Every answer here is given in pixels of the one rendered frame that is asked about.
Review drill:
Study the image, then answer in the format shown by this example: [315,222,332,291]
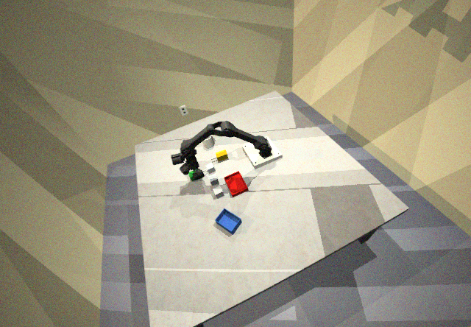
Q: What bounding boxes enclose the red tray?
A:
[224,171,249,197]

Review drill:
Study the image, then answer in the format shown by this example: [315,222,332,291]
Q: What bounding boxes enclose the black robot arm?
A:
[171,121,272,175]

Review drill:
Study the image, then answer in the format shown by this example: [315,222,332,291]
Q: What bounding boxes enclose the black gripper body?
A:
[187,159,204,180]

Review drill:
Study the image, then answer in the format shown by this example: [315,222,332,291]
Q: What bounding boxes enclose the blue tray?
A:
[215,208,242,235]

